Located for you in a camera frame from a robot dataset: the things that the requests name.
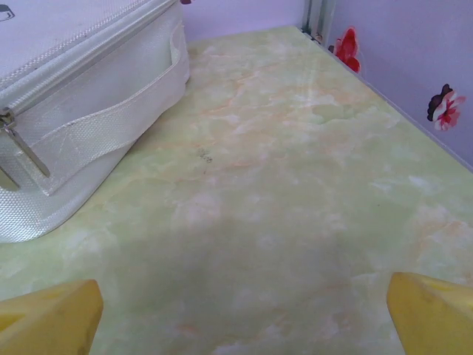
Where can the white fabric zip case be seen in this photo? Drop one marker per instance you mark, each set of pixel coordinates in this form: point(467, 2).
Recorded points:
point(92, 74)

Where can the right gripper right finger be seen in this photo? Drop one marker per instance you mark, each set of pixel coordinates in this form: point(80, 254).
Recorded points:
point(432, 318)

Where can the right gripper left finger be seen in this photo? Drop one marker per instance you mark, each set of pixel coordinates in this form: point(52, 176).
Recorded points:
point(48, 321)

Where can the aluminium frame post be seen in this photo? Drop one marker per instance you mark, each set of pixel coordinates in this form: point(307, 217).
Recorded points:
point(318, 18)

